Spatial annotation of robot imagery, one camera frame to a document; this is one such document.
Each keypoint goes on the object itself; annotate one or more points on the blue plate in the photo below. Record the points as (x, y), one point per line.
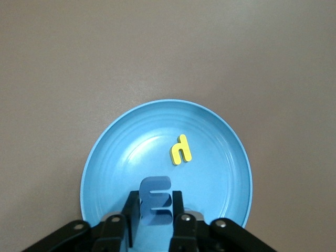
(210, 170)

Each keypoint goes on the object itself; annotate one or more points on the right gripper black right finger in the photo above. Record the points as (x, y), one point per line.
(189, 233)

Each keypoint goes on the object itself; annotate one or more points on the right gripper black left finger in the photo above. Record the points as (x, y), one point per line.
(110, 233)

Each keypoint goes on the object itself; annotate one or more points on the yellow lowercase letter h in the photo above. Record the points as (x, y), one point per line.
(181, 151)

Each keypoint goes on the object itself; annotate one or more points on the blue foam letter m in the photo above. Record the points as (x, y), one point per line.
(155, 195)

